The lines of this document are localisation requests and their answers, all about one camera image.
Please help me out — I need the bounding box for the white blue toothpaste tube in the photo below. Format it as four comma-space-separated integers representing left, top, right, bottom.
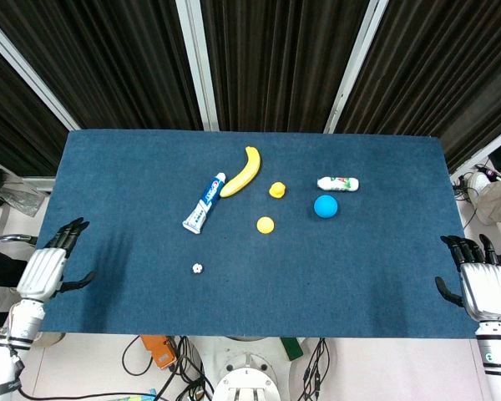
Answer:
181, 172, 228, 235

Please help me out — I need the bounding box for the orange control box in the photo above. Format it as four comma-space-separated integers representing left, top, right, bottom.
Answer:
139, 335, 177, 371

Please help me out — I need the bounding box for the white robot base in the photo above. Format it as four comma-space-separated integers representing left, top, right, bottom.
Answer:
200, 336, 306, 401

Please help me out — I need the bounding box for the white green small bottle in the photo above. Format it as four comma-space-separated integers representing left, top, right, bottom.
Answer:
316, 176, 360, 192

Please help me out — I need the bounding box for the blue ball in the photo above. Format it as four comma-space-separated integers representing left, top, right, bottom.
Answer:
313, 194, 340, 219

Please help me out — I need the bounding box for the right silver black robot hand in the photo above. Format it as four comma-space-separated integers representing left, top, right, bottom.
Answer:
434, 234, 501, 322

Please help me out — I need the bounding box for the white partition frame post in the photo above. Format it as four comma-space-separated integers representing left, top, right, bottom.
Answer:
175, 0, 220, 131
0, 10, 81, 131
323, 0, 390, 134

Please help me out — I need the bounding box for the beige trouser leg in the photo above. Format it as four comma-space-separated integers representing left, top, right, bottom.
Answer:
475, 177, 501, 226

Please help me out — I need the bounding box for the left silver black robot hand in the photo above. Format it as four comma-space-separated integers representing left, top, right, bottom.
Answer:
16, 216, 97, 302

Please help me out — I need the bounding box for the blue felt table cloth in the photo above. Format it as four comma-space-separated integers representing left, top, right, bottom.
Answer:
36, 129, 479, 339

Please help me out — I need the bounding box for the white sneaker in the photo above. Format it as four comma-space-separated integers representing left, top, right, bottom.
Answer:
467, 171, 493, 197

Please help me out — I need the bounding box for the green block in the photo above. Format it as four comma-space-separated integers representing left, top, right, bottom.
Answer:
280, 337, 304, 361

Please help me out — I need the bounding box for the black cable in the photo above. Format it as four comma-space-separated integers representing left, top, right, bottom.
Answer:
302, 337, 331, 401
121, 334, 159, 376

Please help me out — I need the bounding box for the yellow banana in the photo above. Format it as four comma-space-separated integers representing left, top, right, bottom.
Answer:
219, 145, 262, 198

